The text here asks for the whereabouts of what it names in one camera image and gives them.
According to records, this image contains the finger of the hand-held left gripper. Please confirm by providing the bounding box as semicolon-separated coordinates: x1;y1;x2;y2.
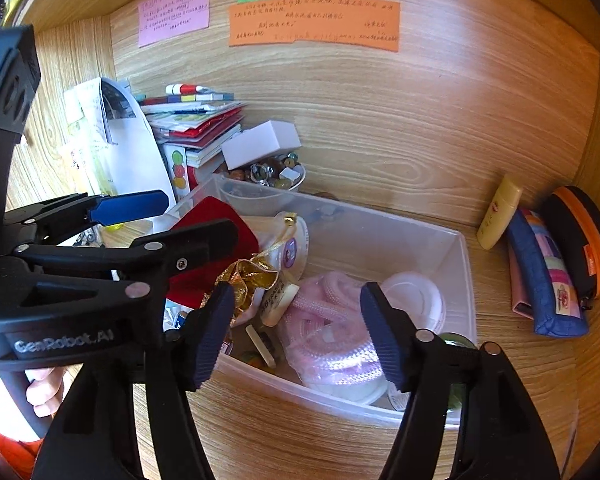
2;190;170;250
15;219;239;289

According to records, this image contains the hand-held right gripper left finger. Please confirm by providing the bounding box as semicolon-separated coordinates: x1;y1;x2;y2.
32;284;237;480

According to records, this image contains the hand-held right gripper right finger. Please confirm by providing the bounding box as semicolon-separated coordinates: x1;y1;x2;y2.
360;281;561;480

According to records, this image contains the red fabric pouch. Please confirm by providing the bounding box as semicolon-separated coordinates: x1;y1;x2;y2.
165;196;260;311

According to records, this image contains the pink rope coil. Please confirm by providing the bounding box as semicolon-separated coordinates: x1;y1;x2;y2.
280;270;388;391

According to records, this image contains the gold fabric pouch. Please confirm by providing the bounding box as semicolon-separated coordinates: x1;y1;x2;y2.
215;257;281;328

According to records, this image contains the clear plastic storage box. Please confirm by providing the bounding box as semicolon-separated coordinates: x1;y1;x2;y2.
165;172;481;431

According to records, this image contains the wooden desktop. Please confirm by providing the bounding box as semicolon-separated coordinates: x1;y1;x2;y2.
5;160;596;480

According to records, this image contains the person's left hand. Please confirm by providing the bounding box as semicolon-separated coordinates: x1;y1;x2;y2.
25;366;74;418

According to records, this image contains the white printed paper sheet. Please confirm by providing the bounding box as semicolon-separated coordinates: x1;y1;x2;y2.
62;76;177;211

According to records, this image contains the white stick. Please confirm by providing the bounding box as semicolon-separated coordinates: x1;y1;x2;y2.
245;325;277;367

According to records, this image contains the pink round jar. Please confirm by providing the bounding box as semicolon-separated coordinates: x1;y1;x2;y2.
380;271;448;341

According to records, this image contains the cartoon sticker sheet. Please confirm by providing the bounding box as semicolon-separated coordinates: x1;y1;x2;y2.
162;144;191;201

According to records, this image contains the white printed tube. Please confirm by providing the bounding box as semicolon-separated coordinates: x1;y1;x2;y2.
259;280;301;326

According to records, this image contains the stack of colourful booklets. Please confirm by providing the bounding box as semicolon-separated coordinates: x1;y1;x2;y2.
132;91;248;168

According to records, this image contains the white bowl of beads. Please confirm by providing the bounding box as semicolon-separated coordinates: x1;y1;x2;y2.
217;152;307;216

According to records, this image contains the red white marker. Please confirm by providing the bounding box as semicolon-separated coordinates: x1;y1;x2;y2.
165;82;216;96

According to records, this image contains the white rectangular box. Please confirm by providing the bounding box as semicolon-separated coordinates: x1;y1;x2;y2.
221;120;302;171

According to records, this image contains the orange garment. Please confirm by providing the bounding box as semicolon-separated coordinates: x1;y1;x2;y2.
0;410;46;480

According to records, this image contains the blue pencil case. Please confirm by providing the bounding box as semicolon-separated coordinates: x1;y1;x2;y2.
507;208;591;337

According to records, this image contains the yellow sunscreen bottle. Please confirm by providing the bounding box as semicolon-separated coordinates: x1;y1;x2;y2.
476;175;524;251

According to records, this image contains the pink sticky note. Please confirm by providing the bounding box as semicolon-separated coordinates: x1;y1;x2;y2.
137;0;211;48

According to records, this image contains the black orange zip case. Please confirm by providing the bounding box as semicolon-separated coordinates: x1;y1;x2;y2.
540;186;600;311

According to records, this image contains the orange sticky note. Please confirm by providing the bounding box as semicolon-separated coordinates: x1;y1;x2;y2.
228;0;401;53

